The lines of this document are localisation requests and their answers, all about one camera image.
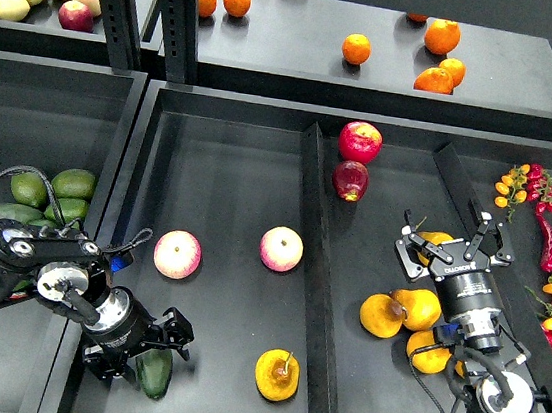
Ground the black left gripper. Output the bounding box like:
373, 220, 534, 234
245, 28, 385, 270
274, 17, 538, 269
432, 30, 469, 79
81, 286, 195, 384

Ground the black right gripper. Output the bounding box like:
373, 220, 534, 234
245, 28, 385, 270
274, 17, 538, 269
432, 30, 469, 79
394, 209, 515, 322

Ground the dark green avocado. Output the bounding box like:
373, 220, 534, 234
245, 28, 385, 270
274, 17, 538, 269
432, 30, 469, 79
135, 348, 173, 400

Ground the yellow pear with stem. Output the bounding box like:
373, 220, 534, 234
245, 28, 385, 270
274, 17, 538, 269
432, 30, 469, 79
254, 348, 301, 402

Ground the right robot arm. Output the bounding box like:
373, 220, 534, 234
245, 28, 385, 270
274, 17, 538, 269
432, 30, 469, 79
395, 212, 549, 413

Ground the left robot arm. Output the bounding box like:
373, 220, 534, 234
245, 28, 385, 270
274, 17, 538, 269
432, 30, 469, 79
0, 165, 194, 386

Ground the yellow pear upper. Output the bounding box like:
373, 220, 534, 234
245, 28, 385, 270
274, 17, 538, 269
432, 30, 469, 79
415, 217, 454, 266

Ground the yellow pear upright middle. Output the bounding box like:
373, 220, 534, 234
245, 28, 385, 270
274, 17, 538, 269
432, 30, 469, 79
390, 289, 442, 332

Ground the yellow pear far left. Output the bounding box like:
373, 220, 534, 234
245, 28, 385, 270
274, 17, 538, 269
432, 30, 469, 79
359, 293, 404, 339

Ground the yellow pear lower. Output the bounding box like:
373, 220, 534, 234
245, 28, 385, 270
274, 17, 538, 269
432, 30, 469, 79
405, 330, 452, 375

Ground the dark avocado middle left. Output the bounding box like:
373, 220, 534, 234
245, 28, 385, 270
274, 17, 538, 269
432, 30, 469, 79
0, 202, 44, 224

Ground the green avocado top right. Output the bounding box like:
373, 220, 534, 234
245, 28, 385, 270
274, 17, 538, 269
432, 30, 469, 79
51, 168, 97, 201

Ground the green avocado top left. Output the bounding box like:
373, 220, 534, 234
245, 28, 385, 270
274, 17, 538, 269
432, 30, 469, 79
10, 172, 48, 209

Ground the orange tomato vine left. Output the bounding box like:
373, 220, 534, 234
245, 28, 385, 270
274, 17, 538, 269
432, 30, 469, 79
493, 164, 531, 222

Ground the black tray divider right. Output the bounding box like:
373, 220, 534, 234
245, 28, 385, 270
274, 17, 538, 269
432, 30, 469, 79
433, 143, 552, 413

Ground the black tray divider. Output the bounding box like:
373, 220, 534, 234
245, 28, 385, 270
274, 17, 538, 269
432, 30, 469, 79
300, 123, 338, 413
433, 143, 552, 413

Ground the red chili pepper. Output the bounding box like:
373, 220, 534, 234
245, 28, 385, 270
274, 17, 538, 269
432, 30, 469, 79
534, 202, 552, 273

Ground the pink apple left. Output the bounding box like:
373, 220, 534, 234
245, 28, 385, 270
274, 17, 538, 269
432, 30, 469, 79
153, 230, 202, 280

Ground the pink apple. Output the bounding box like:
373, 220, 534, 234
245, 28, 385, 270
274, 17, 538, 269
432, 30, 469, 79
259, 226, 303, 273
153, 230, 202, 280

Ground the red cherry tomato bunch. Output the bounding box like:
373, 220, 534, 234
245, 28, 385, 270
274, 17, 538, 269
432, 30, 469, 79
526, 163, 552, 214

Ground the dark red apple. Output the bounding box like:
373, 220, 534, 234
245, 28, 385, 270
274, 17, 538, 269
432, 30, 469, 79
332, 160, 369, 203

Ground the bright red apple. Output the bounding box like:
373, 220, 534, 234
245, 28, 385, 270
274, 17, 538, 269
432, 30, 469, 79
338, 121, 383, 165

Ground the pink apple centre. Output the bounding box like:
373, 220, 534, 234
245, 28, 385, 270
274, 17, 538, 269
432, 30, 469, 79
259, 226, 303, 273

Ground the orange front right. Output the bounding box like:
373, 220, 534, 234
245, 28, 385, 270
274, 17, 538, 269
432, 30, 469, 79
413, 67, 454, 95

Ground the orange small right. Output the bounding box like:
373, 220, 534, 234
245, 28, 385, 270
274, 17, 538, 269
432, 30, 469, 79
438, 58, 467, 88

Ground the black tray divider left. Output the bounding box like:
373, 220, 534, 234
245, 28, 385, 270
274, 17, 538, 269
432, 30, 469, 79
300, 123, 338, 413

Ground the large orange shelf right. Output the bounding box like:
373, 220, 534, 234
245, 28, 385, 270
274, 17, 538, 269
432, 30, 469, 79
423, 19, 461, 56

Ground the orange centre shelf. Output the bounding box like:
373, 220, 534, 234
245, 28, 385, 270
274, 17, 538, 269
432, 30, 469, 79
341, 33, 372, 66

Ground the orange hidden top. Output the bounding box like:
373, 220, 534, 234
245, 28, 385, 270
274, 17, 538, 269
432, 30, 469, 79
406, 13, 428, 23

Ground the red apple on shelf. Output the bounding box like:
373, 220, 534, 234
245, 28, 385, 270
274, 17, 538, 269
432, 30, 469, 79
58, 0, 94, 33

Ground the orange far left shelf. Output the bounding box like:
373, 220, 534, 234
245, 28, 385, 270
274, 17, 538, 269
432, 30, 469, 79
197, 0, 218, 19

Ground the black shelf post right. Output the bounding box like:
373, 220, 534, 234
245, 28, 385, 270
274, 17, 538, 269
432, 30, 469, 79
158, 0, 199, 85

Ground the black shelf post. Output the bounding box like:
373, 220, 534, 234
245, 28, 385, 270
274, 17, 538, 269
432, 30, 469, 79
158, 0, 199, 85
100, 0, 141, 71

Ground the black shelf post left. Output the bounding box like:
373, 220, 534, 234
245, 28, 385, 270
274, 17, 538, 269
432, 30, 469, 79
100, 0, 141, 71

